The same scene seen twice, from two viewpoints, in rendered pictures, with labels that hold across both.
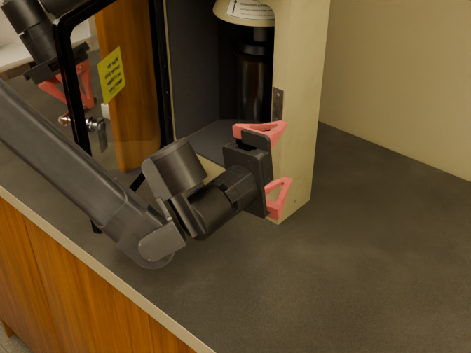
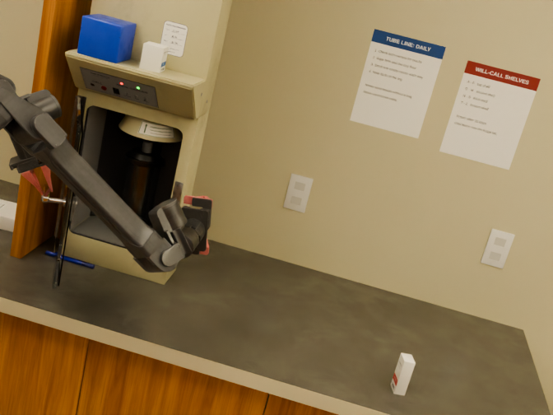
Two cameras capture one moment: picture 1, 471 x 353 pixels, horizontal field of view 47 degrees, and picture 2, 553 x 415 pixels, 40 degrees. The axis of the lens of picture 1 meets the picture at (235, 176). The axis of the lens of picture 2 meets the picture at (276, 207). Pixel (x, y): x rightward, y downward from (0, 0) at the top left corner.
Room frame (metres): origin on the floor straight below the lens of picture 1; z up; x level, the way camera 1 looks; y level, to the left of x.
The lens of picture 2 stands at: (-0.81, 0.82, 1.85)
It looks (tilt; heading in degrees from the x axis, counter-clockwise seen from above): 19 degrees down; 323
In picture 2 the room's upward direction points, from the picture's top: 14 degrees clockwise
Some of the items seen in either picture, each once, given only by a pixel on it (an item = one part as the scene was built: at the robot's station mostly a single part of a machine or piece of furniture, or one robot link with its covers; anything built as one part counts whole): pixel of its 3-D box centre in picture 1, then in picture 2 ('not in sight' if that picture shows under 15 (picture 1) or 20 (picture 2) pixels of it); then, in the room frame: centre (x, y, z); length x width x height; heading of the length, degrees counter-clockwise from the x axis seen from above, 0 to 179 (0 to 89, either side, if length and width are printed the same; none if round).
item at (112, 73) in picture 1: (122, 101); (67, 188); (0.87, 0.20, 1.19); 0.30 x 0.01 x 0.40; 162
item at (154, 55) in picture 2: not in sight; (154, 57); (0.86, 0.05, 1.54); 0.05 x 0.05 x 0.06; 53
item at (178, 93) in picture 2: not in sight; (133, 85); (0.89, 0.07, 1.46); 0.32 x 0.12 x 0.10; 48
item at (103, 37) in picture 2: not in sight; (107, 38); (0.94, 0.14, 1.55); 0.10 x 0.10 x 0.09; 48
